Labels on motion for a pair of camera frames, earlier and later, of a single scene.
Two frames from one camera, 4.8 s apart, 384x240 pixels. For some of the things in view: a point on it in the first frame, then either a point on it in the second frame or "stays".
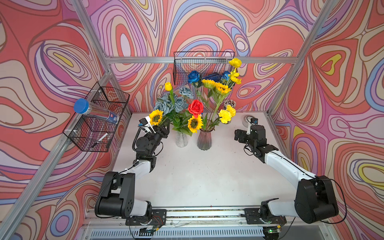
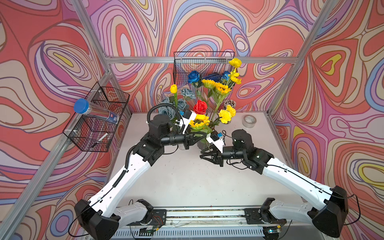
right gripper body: [243, 137] -> [219, 158]
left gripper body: [158, 136] -> [186, 138]
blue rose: [194, 76] stays
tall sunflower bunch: [215, 88] stays
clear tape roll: [246, 120] stays
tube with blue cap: [83, 106] stays
